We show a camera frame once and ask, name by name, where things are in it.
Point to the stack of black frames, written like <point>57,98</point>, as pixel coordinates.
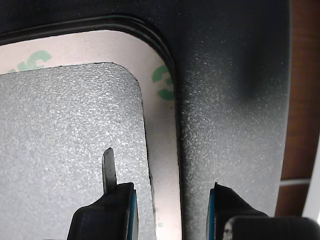
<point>150,35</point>

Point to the dark gray rubber mat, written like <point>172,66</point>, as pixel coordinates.
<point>225,125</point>

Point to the black frame with beige backing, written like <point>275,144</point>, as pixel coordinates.
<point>162,150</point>

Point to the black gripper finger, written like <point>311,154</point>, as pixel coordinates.
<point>107,215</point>
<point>220,207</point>

